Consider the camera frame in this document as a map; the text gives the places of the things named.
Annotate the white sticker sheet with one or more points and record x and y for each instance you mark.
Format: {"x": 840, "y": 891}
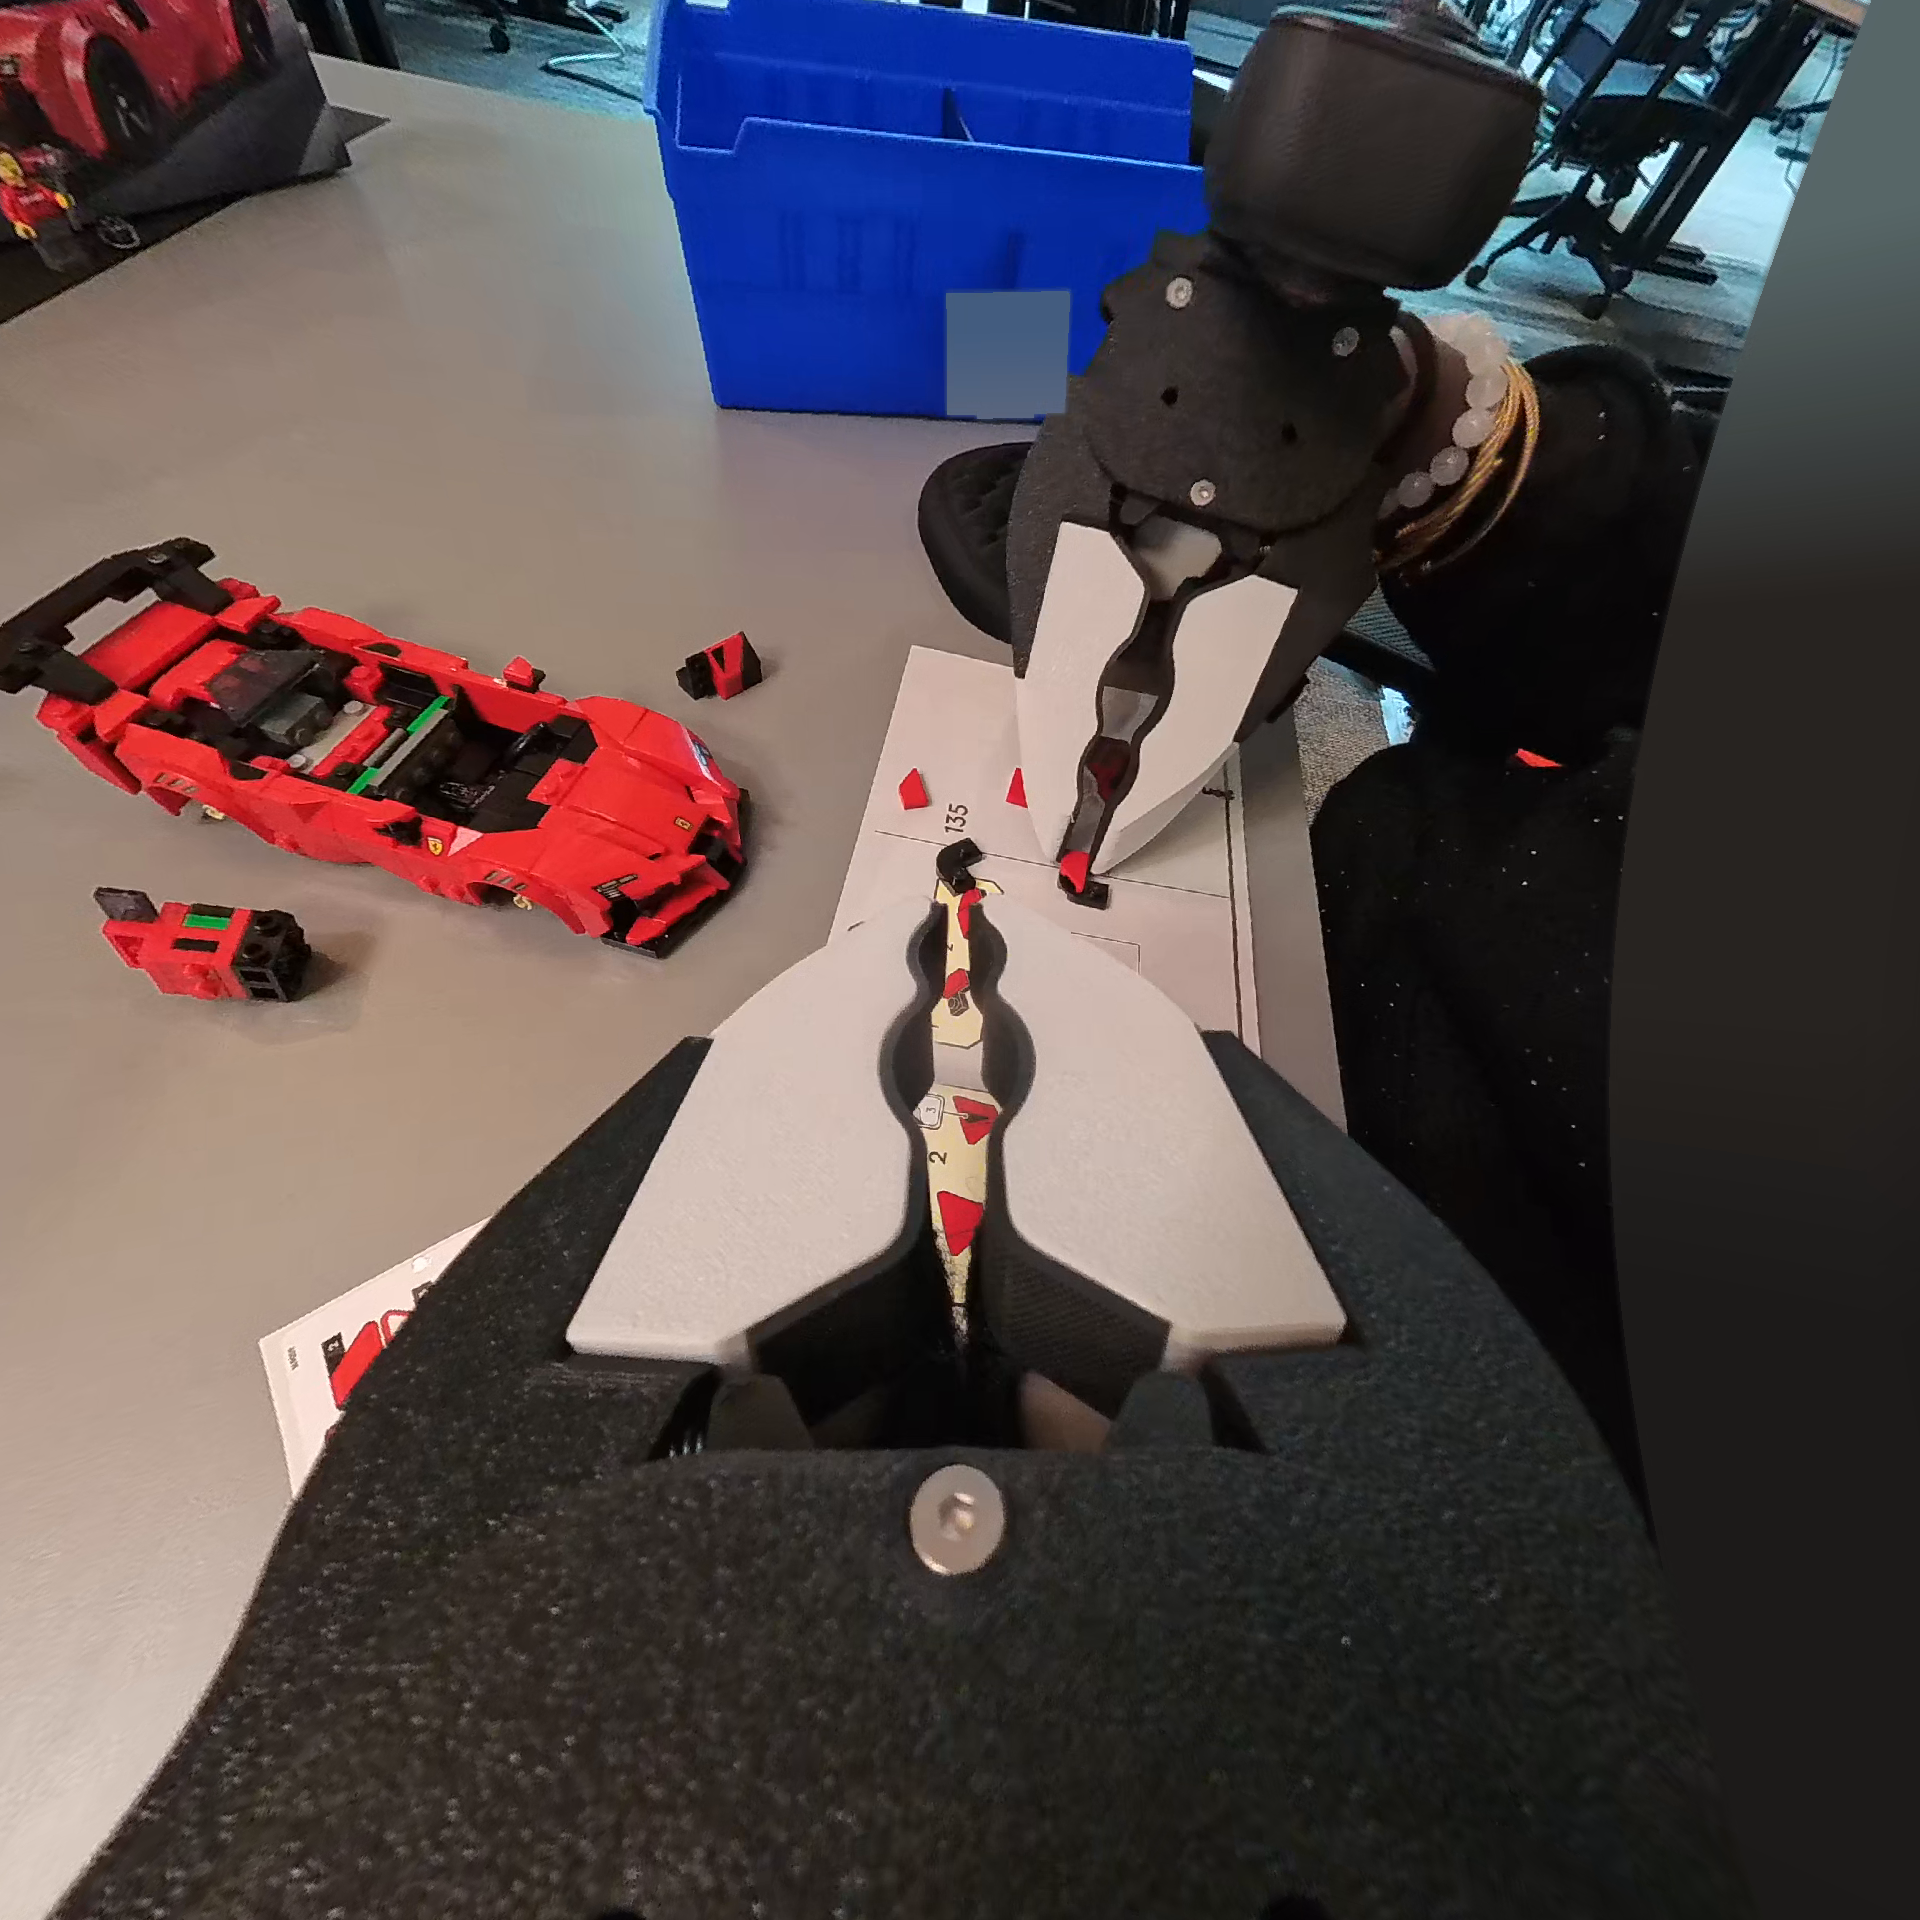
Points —
{"x": 347, "y": 1350}

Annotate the red black green lego assembly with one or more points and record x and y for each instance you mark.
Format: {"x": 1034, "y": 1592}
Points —
{"x": 196, "y": 948}

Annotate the black office chair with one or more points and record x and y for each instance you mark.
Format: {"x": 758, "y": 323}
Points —
{"x": 1591, "y": 150}

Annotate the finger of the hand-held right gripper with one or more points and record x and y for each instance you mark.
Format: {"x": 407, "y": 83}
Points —
{"x": 1067, "y": 647}
{"x": 1217, "y": 677}

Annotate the lego set box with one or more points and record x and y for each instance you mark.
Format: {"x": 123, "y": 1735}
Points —
{"x": 121, "y": 106}

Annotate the black red lego block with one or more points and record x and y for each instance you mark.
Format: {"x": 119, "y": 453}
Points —
{"x": 720, "y": 666}

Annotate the lego instruction booklet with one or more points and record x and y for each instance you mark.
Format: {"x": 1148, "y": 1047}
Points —
{"x": 1187, "y": 917}

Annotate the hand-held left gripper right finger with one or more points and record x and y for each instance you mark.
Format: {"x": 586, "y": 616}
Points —
{"x": 1170, "y": 1187}

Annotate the small black lego piece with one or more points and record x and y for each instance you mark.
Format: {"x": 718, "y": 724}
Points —
{"x": 960, "y": 864}

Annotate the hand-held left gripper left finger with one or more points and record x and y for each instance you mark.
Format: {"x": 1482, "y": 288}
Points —
{"x": 750, "y": 1187}

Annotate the blue plastic bin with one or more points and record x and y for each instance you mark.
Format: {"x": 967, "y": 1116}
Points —
{"x": 870, "y": 210}

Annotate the red lego car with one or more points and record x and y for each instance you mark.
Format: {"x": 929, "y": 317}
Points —
{"x": 390, "y": 751}

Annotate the black mesh chair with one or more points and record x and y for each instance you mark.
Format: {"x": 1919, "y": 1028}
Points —
{"x": 967, "y": 535}

